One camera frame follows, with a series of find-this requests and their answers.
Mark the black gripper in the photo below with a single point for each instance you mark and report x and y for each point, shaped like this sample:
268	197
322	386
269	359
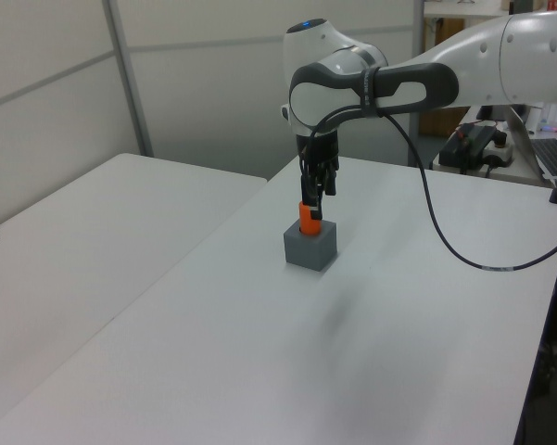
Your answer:
322	150

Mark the orange cylinder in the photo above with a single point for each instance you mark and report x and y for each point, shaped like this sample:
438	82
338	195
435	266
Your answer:
306	220

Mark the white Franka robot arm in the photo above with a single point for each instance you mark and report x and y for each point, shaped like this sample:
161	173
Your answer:
491	55

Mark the grey block with round hole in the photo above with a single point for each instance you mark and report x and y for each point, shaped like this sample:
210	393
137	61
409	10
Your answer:
308	250

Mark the wooden cabinet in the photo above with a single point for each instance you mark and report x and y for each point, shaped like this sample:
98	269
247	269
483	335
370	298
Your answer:
445	123

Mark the black power supply box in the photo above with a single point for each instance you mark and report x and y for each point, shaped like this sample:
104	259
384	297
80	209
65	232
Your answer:
463	146

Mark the silver laptop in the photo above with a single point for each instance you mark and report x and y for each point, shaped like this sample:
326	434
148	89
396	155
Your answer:
544	155

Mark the grey partition post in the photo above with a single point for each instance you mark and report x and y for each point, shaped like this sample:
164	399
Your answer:
416	28

